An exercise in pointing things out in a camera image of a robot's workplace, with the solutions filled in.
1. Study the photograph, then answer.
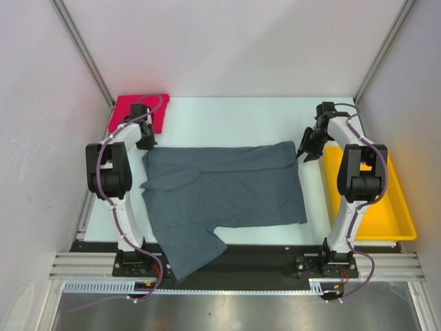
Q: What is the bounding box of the folded red t-shirt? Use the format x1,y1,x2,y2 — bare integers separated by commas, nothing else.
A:
107,93,170,134

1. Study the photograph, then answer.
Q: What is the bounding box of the aluminium frame post left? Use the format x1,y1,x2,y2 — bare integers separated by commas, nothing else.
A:
50,0,116,108

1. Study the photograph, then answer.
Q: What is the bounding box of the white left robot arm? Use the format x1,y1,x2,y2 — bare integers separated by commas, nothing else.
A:
85,102,156,277

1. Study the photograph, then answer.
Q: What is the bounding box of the white cable duct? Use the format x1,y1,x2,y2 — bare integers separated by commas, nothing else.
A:
309,279,345,296
63,280,156,294

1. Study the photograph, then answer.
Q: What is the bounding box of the grey t-shirt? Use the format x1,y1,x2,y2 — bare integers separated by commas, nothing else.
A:
142,141,307,280

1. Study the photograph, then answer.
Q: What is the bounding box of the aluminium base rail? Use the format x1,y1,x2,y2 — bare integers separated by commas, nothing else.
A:
49,252,426,282

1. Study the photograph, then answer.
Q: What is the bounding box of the white cable duct left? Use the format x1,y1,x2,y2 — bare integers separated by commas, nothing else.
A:
63,280,156,294

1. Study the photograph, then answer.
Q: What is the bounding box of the aluminium frame post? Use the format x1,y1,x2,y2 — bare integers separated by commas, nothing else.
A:
353,0,418,103
50,0,116,108

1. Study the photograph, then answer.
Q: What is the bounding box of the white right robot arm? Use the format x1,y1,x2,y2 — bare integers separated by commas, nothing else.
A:
296,101,389,278

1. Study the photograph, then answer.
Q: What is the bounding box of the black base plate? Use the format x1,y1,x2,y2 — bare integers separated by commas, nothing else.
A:
70,241,401,292

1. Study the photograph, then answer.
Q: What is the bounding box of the aluminium frame post right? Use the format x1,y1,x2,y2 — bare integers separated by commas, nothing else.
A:
353,0,418,103

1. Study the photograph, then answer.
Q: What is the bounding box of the yellow plastic tray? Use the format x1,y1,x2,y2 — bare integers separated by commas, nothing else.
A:
322,146,418,242

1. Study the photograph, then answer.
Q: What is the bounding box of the white cable duct right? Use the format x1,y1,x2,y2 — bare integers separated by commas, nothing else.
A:
309,279,345,296

